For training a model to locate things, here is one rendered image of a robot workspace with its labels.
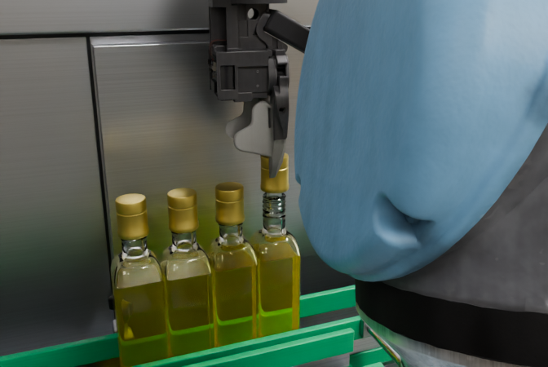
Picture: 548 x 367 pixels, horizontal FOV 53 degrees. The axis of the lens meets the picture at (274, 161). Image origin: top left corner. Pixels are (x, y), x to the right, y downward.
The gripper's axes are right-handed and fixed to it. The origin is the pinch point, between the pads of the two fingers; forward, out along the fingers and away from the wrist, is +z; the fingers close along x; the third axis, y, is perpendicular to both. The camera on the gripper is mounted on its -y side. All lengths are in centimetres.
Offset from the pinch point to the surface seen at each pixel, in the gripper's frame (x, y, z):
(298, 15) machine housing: -13.4, -6.8, -16.7
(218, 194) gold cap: 2.1, 7.2, 2.9
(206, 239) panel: -10.9, 7.4, 14.7
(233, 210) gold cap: 2.8, 5.6, 4.8
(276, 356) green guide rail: 6.8, 1.4, 23.1
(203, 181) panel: -10.9, 7.6, 5.7
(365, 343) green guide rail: 2.7, -12.3, 26.4
